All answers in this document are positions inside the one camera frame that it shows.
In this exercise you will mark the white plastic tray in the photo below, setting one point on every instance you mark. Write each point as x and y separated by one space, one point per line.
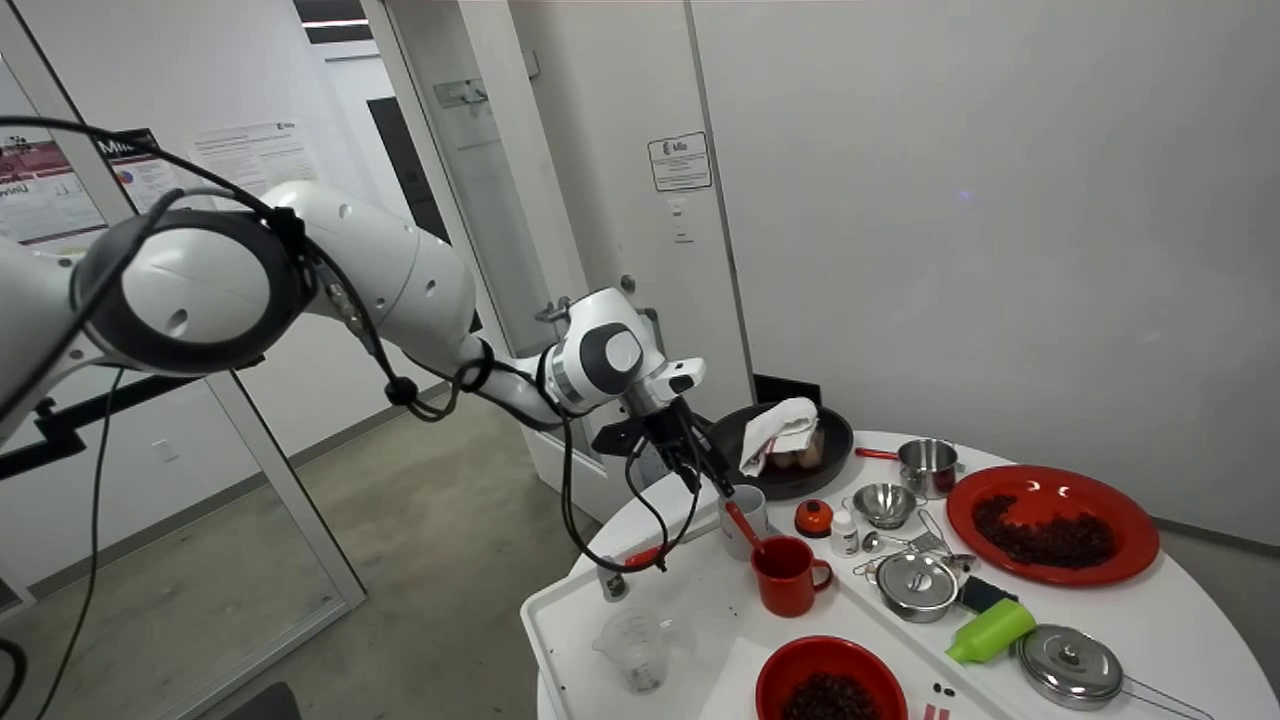
706 642

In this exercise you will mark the white mug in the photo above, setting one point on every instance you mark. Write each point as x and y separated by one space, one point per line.
748 506

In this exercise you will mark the orange plate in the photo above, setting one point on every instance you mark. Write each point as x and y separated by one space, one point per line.
1122 515

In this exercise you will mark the green vegetable toy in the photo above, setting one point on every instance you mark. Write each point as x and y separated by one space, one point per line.
995 631

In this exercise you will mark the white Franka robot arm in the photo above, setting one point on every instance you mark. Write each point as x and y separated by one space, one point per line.
402 282

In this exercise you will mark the small steel saucepan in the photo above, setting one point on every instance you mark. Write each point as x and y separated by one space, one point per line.
928 465

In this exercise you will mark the dark brown beans pile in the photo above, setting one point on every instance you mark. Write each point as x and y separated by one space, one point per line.
830 698
1046 532

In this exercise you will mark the white striped towel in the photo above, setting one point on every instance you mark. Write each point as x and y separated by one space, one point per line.
779 431

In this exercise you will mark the white wall sign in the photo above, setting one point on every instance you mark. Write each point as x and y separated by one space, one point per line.
680 160

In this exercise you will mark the small orange round lid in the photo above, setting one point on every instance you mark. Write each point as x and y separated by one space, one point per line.
813 517

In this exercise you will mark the small steel bowl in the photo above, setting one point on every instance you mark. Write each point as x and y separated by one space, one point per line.
887 506

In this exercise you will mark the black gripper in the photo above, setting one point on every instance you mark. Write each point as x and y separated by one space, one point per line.
653 425

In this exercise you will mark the orange bowl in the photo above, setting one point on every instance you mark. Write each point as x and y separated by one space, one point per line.
854 667

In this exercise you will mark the orange cup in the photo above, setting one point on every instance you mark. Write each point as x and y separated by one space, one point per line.
785 580

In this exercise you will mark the clear plastic cup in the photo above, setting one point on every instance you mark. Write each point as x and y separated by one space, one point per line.
639 648

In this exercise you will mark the small white shaker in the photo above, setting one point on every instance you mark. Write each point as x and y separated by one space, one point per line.
840 517

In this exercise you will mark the black frying pan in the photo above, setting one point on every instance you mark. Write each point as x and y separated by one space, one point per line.
832 447

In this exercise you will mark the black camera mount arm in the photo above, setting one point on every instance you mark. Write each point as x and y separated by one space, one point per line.
80 422

